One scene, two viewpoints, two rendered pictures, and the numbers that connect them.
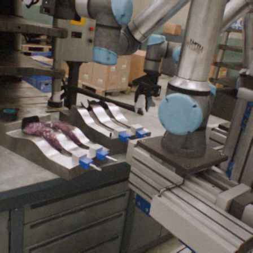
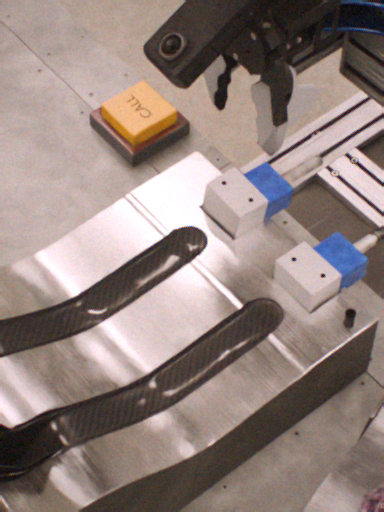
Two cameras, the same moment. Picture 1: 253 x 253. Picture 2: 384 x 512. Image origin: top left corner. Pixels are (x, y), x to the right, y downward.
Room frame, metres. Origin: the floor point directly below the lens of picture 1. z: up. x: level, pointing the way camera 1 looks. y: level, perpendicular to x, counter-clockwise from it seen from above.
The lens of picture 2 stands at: (1.40, 0.71, 1.83)
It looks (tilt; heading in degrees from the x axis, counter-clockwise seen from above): 53 degrees down; 273
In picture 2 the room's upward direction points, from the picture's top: straight up
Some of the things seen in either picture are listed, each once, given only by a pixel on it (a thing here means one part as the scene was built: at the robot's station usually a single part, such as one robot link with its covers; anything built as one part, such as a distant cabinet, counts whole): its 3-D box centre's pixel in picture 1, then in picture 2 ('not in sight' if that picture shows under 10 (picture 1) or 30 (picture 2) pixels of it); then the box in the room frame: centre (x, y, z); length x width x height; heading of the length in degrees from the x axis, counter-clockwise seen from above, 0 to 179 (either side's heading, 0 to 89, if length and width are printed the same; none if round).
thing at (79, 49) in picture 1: (70, 103); not in sight; (2.19, 0.46, 0.74); 0.31 x 0.22 x 1.47; 133
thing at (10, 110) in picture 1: (9, 114); not in sight; (1.27, 0.54, 0.93); 0.08 x 0.08 x 0.04
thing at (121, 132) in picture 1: (125, 138); (343, 258); (1.30, 0.00, 0.89); 0.13 x 0.05 x 0.05; 43
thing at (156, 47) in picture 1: (156, 48); not in sight; (1.39, -0.07, 1.31); 0.09 x 0.08 x 0.11; 93
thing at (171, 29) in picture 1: (172, 29); not in sight; (8.94, -0.79, 1.26); 0.42 x 0.33 x 0.29; 47
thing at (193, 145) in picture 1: (186, 134); not in sight; (0.93, -0.19, 1.09); 0.15 x 0.15 x 0.10
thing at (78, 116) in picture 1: (102, 121); (72, 384); (1.54, 0.14, 0.87); 0.50 x 0.26 x 0.14; 43
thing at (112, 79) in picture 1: (97, 64); not in sight; (5.84, 0.78, 0.47); 1.22 x 0.80 x 0.94; 51
